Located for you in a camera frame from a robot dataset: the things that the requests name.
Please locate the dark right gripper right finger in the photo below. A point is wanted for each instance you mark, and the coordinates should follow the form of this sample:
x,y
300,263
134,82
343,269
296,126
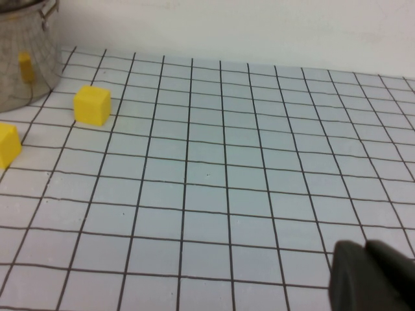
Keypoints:
x,y
395,278

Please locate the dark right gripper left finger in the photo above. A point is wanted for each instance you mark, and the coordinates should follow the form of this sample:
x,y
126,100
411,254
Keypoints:
x,y
350,278

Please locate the white black-grid tablecloth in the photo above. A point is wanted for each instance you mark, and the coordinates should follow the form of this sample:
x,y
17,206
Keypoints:
x,y
207,194

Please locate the yellow foam cube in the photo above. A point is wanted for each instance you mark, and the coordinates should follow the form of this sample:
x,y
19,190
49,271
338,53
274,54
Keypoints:
x,y
92,107
8,145

